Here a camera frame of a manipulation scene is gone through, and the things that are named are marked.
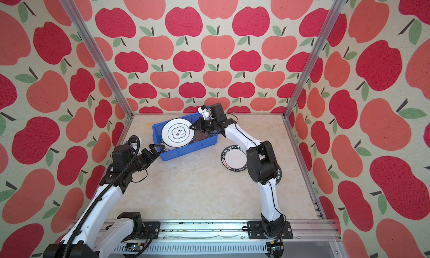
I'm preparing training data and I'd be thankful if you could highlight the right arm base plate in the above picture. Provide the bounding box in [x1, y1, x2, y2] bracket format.
[243, 221, 293, 240]

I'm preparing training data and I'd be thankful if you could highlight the clear glass plate top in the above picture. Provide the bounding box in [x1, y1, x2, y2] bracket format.
[193, 131, 215, 143]

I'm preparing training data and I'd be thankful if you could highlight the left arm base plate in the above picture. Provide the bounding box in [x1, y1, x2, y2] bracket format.
[142, 221, 161, 240]

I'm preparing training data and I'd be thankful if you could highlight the left aluminium corner post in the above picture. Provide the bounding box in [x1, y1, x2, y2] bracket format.
[59, 0, 134, 120]

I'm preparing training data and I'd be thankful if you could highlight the aluminium front rail frame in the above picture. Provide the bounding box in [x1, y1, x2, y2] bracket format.
[56, 219, 347, 258]

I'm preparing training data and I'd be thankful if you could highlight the blue plastic bin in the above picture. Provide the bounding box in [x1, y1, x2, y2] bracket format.
[152, 113, 218, 161]

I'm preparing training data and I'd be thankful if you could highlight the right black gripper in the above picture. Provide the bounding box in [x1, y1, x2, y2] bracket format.
[187, 116, 216, 133]

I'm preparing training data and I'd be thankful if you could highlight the white plate black pattern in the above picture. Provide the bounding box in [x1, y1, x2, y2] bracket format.
[161, 118, 195, 150]

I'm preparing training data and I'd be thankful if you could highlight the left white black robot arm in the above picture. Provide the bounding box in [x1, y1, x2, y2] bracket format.
[43, 136, 164, 258]

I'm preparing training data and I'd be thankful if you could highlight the right aluminium corner post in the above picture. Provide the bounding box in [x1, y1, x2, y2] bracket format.
[282, 0, 347, 121]

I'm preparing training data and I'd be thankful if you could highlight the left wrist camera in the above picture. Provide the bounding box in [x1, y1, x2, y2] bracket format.
[112, 144, 134, 171]

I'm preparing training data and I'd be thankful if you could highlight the green rim plate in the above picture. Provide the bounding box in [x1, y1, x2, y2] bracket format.
[275, 168, 282, 185]
[221, 145, 247, 172]

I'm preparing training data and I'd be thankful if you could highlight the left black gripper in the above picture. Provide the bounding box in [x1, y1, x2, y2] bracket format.
[127, 144, 165, 174]

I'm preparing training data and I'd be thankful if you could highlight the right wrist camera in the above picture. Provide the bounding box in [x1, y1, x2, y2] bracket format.
[198, 103, 227, 122]

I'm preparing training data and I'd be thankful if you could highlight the aluminium corner post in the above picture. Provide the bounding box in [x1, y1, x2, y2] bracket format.
[282, 0, 347, 121]
[59, 0, 134, 120]

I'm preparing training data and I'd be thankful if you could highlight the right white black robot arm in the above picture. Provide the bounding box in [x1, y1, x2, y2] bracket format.
[190, 117, 286, 238]

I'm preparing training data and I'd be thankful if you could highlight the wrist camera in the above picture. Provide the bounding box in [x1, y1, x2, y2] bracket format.
[198, 103, 227, 122]
[112, 144, 134, 171]

